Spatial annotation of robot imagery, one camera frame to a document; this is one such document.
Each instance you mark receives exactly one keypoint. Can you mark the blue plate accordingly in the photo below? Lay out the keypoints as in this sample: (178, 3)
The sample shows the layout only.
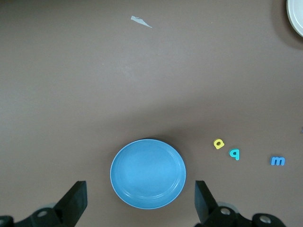
(148, 173)

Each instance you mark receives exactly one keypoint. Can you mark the white tape scrap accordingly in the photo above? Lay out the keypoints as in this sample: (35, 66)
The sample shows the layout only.
(137, 19)

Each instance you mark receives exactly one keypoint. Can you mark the blue foam letter m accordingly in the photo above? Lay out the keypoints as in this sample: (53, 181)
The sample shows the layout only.
(278, 158)

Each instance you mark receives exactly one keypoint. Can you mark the teal foam letter b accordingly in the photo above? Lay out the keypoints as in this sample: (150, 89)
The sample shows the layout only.
(237, 156)

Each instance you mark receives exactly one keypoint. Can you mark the beige plate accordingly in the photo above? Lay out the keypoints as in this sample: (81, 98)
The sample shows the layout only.
(297, 14)

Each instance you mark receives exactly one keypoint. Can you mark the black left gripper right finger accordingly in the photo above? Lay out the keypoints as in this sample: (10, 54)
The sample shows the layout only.
(202, 198)

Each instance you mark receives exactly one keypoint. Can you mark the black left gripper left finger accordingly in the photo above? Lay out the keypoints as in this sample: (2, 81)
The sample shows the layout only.
(75, 196)

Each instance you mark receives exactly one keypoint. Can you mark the yellow letter D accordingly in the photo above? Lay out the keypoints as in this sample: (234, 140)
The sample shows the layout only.
(216, 145)

